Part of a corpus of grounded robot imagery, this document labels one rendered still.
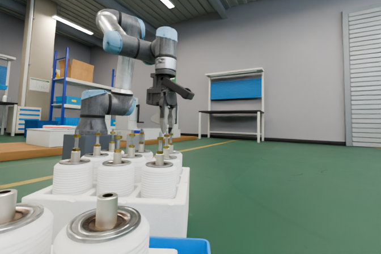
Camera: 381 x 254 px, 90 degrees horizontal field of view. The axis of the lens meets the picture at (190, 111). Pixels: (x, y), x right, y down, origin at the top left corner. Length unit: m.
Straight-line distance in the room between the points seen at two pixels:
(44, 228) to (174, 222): 0.29
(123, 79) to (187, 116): 5.32
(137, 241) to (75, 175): 0.39
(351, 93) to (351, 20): 1.66
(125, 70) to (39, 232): 0.90
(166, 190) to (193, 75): 6.02
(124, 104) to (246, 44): 5.28
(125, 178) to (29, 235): 0.30
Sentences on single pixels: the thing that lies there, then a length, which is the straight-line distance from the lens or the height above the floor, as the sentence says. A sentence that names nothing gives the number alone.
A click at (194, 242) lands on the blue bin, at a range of 0.49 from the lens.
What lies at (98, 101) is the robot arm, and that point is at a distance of 1.06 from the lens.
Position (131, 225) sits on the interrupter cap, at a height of 0.25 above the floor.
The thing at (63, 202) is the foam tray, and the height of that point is 0.17.
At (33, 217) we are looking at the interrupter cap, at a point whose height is 0.25.
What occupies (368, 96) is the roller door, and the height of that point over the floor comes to 1.07.
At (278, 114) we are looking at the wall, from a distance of 5.50.
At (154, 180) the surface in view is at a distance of 0.52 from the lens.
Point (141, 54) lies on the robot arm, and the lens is 0.75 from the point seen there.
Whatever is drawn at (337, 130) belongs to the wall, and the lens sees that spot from 5.53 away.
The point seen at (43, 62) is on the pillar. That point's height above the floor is 2.06.
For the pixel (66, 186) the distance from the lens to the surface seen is 0.61.
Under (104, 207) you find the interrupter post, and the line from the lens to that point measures 0.25.
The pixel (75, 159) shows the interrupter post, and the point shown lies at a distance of 0.63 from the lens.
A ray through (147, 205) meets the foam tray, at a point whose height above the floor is 0.17.
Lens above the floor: 0.36
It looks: 4 degrees up
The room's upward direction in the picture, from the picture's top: 2 degrees clockwise
